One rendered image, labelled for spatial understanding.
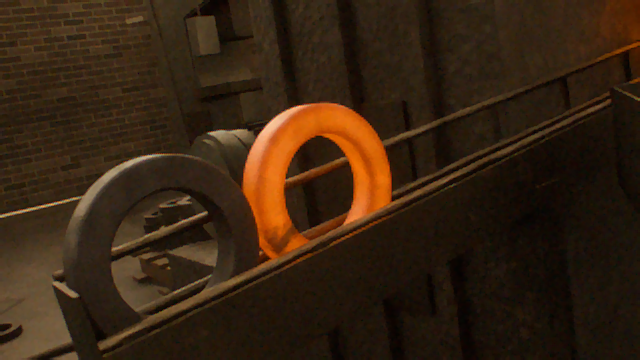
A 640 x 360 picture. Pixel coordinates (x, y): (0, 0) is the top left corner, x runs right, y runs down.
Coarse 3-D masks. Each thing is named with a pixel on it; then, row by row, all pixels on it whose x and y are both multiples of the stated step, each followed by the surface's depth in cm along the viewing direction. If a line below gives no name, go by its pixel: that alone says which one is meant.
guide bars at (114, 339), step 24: (576, 120) 92; (528, 144) 85; (480, 168) 79; (432, 192) 74; (384, 216) 70; (312, 240) 65; (336, 240) 66; (264, 264) 62; (288, 264) 63; (216, 288) 58; (168, 312) 56; (120, 336) 53
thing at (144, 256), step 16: (160, 208) 267; (176, 208) 263; (192, 208) 241; (144, 224) 287; (160, 224) 282; (176, 240) 264; (192, 240) 247; (144, 256) 282; (160, 256) 281; (144, 272) 301; (160, 272) 280; (160, 288) 272
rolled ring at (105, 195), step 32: (160, 160) 57; (192, 160) 59; (96, 192) 54; (128, 192) 55; (160, 192) 57; (192, 192) 59; (224, 192) 61; (96, 224) 53; (224, 224) 62; (256, 224) 63; (64, 256) 54; (96, 256) 53; (224, 256) 63; (256, 256) 63; (96, 288) 53; (96, 320) 53; (128, 320) 55
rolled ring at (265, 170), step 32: (288, 128) 64; (320, 128) 67; (352, 128) 70; (256, 160) 63; (288, 160) 64; (352, 160) 73; (384, 160) 73; (256, 192) 63; (384, 192) 73; (288, 224) 65
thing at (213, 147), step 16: (240, 128) 214; (256, 128) 206; (192, 144) 214; (208, 144) 200; (224, 144) 196; (240, 144) 198; (208, 160) 202; (224, 160) 194; (240, 160) 194; (240, 176) 192; (208, 224) 213; (208, 240) 245; (176, 256) 233; (192, 256) 224; (208, 256) 220; (176, 272) 235; (192, 272) 223; (208, 272) 211; (176, 288) 239; (304, 352) 172
